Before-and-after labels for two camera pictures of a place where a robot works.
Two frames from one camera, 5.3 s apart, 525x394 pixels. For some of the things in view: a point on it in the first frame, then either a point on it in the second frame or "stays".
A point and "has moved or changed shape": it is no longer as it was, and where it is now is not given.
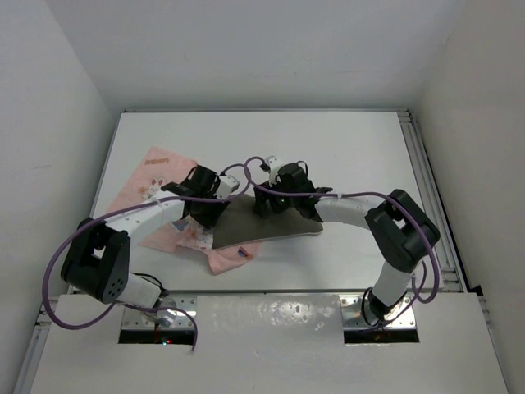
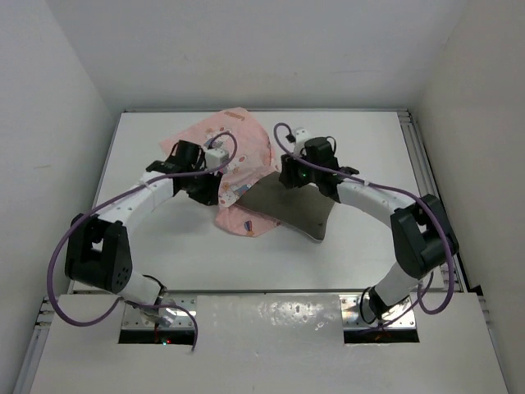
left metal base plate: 132,318 stays
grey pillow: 239,223 has moved or changed shape
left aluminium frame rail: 38,342 stays
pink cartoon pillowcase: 157,167 has moved or changed shape
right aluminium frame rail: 451,262 stays
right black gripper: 267,201 -> 289,176
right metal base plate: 353,316 stays
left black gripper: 208,220 -> 209,196
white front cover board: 279,344 stays
